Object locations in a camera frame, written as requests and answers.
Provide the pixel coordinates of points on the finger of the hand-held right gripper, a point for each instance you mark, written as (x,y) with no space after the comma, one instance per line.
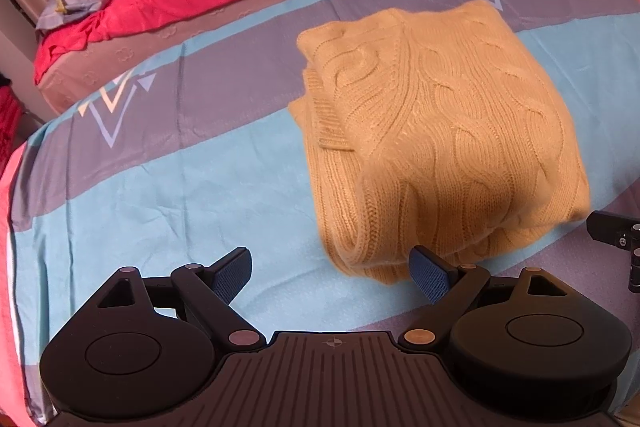
(607,227)

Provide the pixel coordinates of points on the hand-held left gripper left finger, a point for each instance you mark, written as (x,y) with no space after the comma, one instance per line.
(232,274)

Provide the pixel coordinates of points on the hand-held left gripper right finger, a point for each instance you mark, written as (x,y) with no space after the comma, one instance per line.
(430,274)

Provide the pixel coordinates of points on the blue grey striped bedsheet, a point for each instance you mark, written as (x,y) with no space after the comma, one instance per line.
(175,187)

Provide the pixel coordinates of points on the pink blanket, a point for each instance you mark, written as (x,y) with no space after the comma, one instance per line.
(7,282)

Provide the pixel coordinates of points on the patterned mattress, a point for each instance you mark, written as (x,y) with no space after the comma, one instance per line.
(150,52)

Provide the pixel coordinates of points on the pile of red cloth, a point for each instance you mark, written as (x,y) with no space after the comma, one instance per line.
(9,109)

